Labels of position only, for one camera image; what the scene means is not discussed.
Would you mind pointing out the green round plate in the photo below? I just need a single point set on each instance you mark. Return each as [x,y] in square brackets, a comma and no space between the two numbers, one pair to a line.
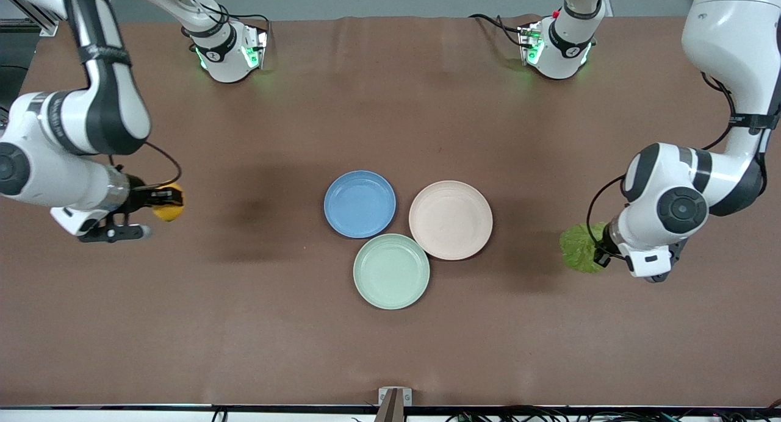
[390,271]

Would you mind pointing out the yellow lemon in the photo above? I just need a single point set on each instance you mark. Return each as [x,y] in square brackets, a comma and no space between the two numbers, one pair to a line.
[168,213]

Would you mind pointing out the aluminium frame profile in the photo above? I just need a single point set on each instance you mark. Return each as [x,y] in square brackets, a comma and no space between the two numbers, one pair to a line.
[43,27]

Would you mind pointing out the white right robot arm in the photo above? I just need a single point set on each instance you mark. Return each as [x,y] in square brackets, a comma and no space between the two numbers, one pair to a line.
[61,178]

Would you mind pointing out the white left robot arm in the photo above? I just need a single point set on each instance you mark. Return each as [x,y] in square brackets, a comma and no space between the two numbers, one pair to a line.
[732,38]

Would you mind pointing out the blue round plate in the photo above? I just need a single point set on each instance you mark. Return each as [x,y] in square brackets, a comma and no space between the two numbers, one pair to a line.
[360,203]

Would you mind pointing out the pink round plate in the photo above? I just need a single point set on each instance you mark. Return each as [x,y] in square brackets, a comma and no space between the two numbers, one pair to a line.
[450,219]

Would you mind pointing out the green lettuce leaf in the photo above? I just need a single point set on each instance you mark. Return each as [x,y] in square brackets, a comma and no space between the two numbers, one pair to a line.
[576,251]

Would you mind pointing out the metal camera post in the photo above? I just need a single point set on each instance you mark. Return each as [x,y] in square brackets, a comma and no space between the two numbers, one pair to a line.
[390,413]

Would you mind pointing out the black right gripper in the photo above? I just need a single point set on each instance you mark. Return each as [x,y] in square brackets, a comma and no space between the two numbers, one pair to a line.
[138,195]

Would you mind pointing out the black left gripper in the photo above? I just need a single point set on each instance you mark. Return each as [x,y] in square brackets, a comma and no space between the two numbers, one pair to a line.
[604,246]

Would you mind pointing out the grey metal bracket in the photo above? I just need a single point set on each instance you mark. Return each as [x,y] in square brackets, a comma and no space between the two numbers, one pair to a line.
[383,396]

